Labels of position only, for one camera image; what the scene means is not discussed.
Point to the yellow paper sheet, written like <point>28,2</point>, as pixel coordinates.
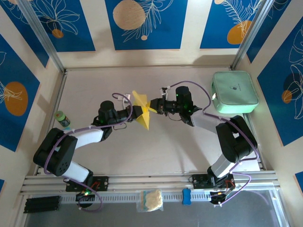
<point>145,119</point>

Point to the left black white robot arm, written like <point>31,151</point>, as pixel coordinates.
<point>54,153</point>

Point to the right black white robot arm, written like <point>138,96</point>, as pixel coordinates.
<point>236,139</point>

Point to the grey metal sheet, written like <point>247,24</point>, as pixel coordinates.
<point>118,217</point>

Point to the small green capped bottle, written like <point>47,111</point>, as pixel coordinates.
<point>62,118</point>

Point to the mint green zip case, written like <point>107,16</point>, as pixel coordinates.
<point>236,82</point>

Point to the clear bag with beige contents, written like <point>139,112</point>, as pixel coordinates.
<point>154,199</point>

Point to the blue plastic clip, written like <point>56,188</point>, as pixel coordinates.
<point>186,196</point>

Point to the black ribbed block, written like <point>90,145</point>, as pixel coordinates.
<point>42,204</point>

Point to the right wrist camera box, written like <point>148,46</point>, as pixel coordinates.
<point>164,91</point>

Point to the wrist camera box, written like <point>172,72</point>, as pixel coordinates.
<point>127,97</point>
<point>164,91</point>

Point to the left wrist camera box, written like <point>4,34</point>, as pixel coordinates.
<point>127,97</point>

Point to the aluminium front frame rail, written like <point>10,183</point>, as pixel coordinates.
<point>146,180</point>

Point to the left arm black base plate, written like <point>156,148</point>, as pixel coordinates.
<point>104,183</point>

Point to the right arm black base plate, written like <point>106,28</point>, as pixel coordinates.
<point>197,180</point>

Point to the aluminium corner post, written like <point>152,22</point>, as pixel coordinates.
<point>251,33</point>
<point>42,33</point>

